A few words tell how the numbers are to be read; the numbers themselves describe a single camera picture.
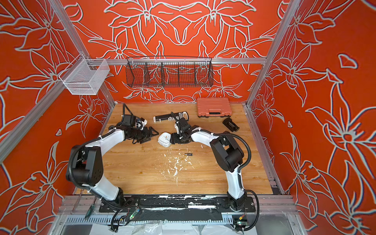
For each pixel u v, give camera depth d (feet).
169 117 3.60
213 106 3.75
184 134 2.43
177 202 2.44
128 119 2.44
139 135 2.60
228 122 3.41
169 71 3.29
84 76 2.98
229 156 1.68
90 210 2.33
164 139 3.12
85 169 1.50
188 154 2.96
